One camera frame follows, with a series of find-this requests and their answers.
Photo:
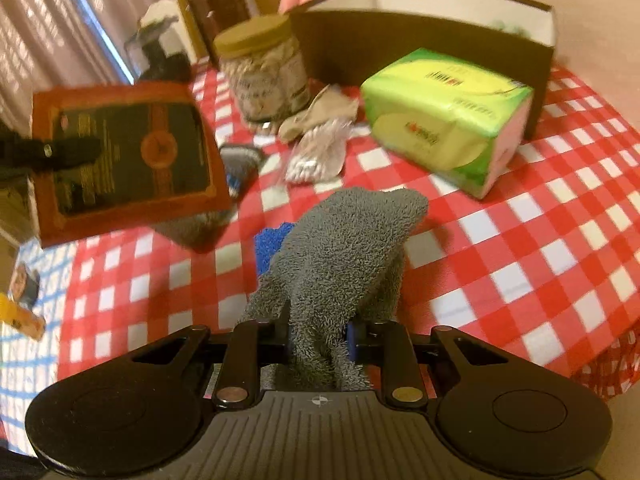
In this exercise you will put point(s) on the green tissue pack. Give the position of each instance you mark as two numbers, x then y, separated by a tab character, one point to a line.
454	118

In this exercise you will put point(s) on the beige sock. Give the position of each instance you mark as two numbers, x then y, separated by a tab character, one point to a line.
330	103

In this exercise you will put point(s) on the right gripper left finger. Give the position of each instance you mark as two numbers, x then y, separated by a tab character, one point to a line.
251	346

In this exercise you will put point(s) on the red white checkered tablecloth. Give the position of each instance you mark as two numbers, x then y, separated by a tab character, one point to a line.
546	266

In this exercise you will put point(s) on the brown cardboard box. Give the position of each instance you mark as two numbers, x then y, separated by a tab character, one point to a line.
346	41

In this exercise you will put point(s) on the cashew jar gold lid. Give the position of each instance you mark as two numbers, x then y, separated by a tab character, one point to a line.
262	61

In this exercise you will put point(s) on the white wooden chair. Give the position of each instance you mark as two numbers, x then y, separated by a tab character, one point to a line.
198	23

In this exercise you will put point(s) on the pink curtain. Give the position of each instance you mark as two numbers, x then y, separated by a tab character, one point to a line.
70	43

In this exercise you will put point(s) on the grey towel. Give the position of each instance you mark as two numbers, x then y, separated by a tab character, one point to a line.
344	258

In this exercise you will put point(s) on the cotton swab bag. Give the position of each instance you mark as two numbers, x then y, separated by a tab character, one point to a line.
320	153

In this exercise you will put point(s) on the striped knit sock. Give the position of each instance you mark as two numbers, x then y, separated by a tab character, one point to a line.
242	163

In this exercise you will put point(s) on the glass jar dark lid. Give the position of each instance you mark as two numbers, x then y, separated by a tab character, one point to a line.
156	52

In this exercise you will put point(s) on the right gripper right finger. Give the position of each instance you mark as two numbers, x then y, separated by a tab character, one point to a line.
388	346

